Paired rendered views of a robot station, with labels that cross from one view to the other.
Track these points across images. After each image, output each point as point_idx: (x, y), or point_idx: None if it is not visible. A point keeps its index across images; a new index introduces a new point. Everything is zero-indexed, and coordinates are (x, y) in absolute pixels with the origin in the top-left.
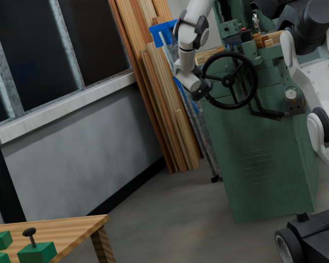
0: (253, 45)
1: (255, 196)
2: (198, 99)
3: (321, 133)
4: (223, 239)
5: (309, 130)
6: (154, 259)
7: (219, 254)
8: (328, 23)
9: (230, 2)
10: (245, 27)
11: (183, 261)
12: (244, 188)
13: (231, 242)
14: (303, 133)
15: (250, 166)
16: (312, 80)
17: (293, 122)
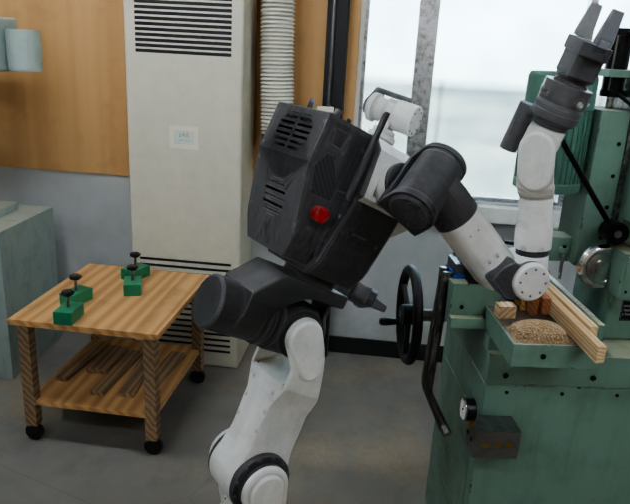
0: (473, 293)
1: (437, 495)
2: (357, 306)
3: None
4: (373, 492)
5: None
6: (331, 435)
7: (325, 494)
8: (197, 325)
9: (576, 203)
10: (573, 260)
11: (317, 462)
12: (436, 471)
13: (360, 502)
14: (582, 502)
15: (444, 453)
16: (247, 388)
17: (496, 458)
